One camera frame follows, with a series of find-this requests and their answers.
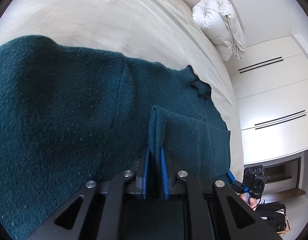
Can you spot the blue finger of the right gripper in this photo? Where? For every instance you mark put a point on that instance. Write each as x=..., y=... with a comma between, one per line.
x=231, y=177

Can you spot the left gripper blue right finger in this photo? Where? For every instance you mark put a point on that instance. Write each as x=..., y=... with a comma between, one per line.
x=169, y=180

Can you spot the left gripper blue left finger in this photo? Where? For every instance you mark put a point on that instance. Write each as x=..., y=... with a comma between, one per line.
x=142, y=174

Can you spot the dark teal knit sweater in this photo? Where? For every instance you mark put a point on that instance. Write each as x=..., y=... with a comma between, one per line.
x=71, y=114

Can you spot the person right hand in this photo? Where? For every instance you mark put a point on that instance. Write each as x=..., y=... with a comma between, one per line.
x=251, y=202

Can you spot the black bag on floor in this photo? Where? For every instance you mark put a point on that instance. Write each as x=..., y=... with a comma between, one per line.
x=274, y=215

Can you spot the white wardrobe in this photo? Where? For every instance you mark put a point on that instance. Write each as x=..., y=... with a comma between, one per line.
x=270, y=84

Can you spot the beige bed cover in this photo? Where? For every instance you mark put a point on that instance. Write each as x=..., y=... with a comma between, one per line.
x=154, y=30

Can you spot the white rolled duvet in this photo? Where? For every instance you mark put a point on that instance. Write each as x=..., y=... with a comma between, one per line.
x=218, y=21

